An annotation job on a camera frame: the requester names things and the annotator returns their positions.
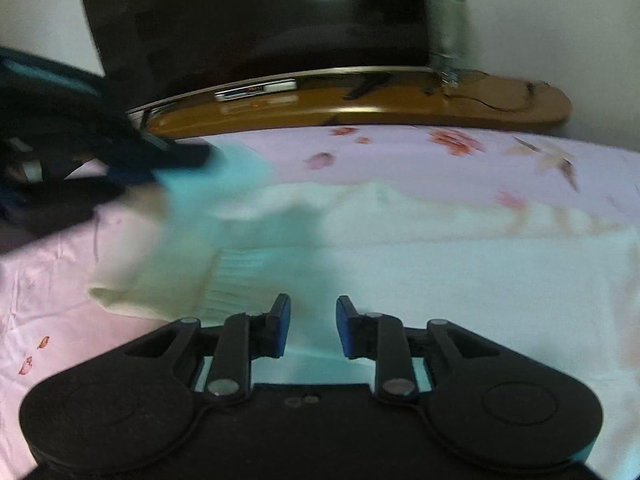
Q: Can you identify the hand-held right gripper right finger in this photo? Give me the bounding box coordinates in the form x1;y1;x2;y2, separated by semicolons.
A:
336;295;503;404

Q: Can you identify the clear glass vase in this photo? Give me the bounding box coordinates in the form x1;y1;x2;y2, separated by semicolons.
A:
424;0;475;87

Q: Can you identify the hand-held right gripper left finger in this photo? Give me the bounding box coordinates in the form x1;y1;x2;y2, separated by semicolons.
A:
122;292;292;401

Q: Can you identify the cream white knit garment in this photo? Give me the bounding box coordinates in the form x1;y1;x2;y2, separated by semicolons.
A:
87;146;640;480

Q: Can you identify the white label strip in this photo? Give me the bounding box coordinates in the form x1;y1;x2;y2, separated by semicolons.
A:
214;79;299;104

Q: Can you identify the pink floral bedsheet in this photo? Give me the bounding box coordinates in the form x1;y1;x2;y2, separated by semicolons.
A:
0;124;640;480

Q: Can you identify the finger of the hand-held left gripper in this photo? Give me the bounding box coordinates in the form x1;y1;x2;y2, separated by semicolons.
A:
142;132;212;171

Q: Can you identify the black television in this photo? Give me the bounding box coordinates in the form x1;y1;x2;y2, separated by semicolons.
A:
77;0;442;111

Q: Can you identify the thin dark cable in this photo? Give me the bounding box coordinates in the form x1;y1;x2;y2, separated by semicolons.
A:
425;76;553;112

